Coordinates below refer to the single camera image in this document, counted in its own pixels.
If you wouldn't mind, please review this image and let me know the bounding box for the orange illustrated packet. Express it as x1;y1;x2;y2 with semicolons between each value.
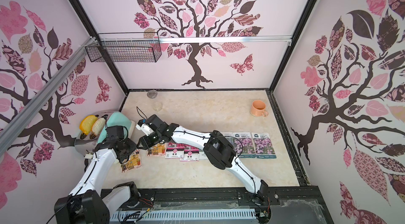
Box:
147;143;167;156
121;150;142;172

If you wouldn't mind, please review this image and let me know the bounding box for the pink rose packet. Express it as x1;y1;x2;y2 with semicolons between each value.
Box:
180;145;199;162
165;142;185;159

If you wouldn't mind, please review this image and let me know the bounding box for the pink cosmos seed packet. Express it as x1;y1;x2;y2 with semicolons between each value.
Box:
233;132;256;158

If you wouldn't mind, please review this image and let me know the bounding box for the lavender seed packet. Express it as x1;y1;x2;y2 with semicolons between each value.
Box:
199;150;208;160
222;132;235;148

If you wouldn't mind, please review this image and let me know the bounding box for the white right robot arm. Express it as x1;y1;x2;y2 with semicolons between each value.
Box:
136;114;269;205

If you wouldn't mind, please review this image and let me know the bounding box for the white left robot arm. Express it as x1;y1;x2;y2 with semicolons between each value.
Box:
54;126;140;224

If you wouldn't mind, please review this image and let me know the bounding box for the beige toast slice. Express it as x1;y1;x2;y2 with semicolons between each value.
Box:
91;117;106;136

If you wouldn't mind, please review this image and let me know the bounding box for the clear glass jar with grains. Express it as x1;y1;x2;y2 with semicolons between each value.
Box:
147;90;163;112

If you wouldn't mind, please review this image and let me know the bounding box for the orange ceramic mug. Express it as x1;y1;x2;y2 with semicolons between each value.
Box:
250;100;269;117

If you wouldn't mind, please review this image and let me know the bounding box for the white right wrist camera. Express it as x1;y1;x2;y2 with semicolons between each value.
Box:
137;123;154;135

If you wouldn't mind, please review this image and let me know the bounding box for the black wire basket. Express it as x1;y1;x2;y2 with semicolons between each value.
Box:
85;30;162;63

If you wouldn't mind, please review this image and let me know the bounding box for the aluminium rail on wall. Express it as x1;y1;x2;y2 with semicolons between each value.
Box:
1;37;96;154

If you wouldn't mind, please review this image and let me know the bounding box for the white slotted cable duct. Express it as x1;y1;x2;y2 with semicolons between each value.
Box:
110;209;256;224

